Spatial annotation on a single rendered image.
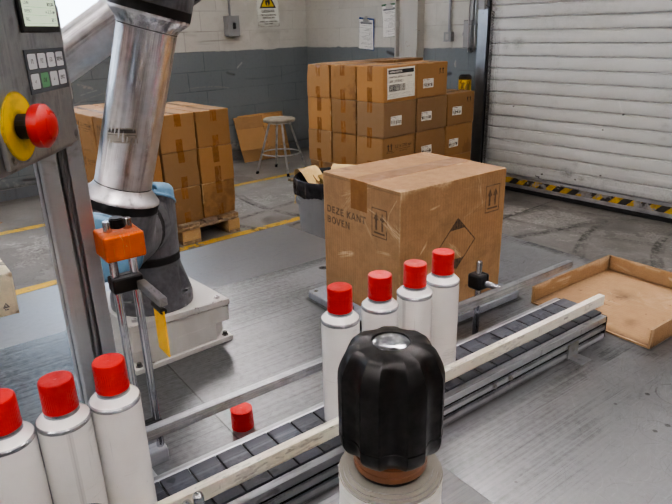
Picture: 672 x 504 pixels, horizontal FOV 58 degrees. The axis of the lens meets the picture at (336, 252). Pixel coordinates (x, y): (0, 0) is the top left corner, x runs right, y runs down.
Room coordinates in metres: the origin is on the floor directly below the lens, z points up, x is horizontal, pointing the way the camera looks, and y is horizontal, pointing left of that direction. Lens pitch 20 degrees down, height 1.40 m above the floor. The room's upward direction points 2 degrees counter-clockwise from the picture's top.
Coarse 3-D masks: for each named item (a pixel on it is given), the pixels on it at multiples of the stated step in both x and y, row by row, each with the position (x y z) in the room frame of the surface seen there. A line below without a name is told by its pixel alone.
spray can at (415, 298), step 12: (408, 264) 0.79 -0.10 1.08; (420, 264) 0.79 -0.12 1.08; (408, 276) 0.78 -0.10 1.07; (420, 276) 0.78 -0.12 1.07; (408, 288) 0.78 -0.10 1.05; (420, 288) 0.78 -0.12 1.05; (408, 300) 0.77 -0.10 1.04; (420, 300) 0.77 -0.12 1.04; (408, 312) 0.77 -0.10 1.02; (420, 312) 0.77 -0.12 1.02; (408, 324) 0.77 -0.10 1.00; (420, 324) 0.77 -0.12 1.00
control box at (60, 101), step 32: (0, 0) 0.55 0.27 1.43; (0, 32) 0.54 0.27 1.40; (0, 64) 0.53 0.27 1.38; (0, 96) 0.52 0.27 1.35; (32, 96) 0.57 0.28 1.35; (64, 96) 0.64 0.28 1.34; (0, 128) 0.51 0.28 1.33; (64, 128) 0.63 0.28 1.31; (0, 160) 0.51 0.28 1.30; (32, 160) 0.55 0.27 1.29
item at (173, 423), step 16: (544, 272) 1.04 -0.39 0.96; (496, 288) 0.97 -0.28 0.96; (512, 288) 0.99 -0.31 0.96; (464, 304) 0.91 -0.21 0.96; (480, 304) 0.94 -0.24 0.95; (304, 368) 0.72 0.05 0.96; (320, 368) 0.74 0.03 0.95; (256, 384) 0.69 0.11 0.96; (272, 384) 0.69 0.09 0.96; (224, 400) 0.65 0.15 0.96; (240, 400) 0.66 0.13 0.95; (176, 416) 0.62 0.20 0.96; (192, 416) 0.62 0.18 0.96; (208, 416) 0.64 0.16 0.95; (160, 432) 0.60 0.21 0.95
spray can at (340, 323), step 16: (336, 288) 0.71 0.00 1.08; (336, 304) 0.70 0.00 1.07; (352, 304) 0.72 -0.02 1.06; (336, 320) 0.70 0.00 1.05; (352, 320) 0.70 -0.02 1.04; (336, 336) 0.69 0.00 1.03; (352, 336) 0.70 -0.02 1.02; (336, 352) 0.69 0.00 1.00; (336, 368) 0.70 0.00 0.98; (336, 384) 0.70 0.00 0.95; (336, 400) 0.70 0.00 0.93; (336, 416) 0.70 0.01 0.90
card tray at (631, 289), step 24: (600, 264) 1.34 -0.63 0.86; (624, 264) 1.33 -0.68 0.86; (552, 288) 1.22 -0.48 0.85; (576, 288) 1.25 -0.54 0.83; (600, 288) 1.24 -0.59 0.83; (624, 288) 1.24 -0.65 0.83; (648, 288) 1.24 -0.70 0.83; (624, 312) 1.12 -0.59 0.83; (648, 312) 1.12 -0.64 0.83; (624, 336) 1.02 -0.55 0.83; (648, 336) 1.02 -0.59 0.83
